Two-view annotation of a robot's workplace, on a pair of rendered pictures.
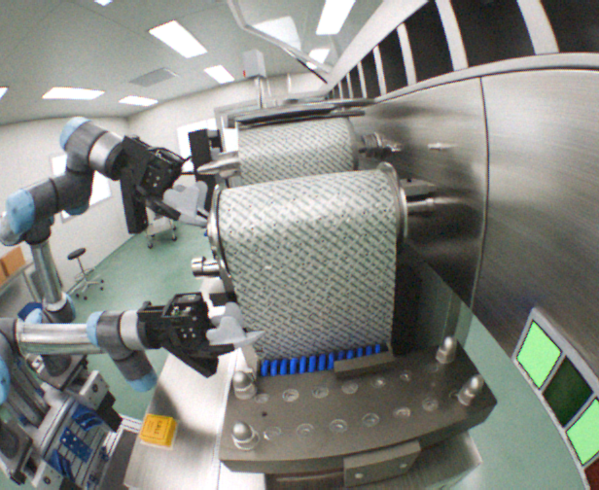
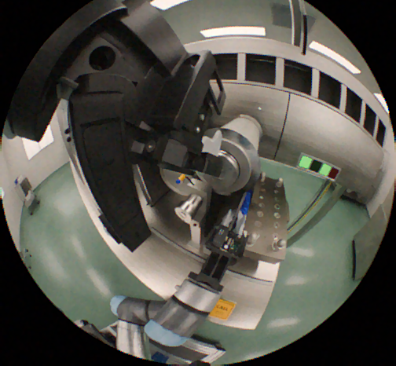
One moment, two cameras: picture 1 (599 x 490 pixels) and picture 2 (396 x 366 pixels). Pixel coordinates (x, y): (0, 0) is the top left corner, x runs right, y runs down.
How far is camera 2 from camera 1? 0.46 m
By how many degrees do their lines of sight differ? 55
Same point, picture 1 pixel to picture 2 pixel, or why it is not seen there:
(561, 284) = (309, 145)
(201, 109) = not seen: hidden behind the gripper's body
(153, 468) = (246, 313)
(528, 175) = (301, 122)
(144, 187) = (186, 135)
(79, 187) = not seen: outside the picture
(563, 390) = (314, 166)
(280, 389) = (253, 226)
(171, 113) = not seen: hidden behind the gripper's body
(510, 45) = (287, 81)
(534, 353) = (304, 162)
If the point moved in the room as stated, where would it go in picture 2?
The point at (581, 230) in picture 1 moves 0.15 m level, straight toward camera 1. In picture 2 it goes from (314, 134) to (342, 152)
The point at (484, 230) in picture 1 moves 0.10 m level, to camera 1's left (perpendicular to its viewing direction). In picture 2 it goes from (280, 136) to (284, 144)
